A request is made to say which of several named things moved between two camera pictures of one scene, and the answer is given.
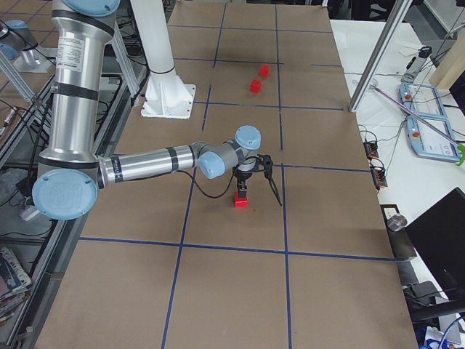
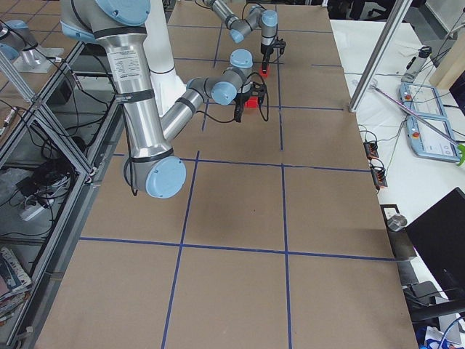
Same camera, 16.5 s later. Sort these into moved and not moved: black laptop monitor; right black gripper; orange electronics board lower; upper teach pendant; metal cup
Moved: right black gripper
Not moved: black laptop monitor; orange electronics board lower; upper teach pendant; metal cup
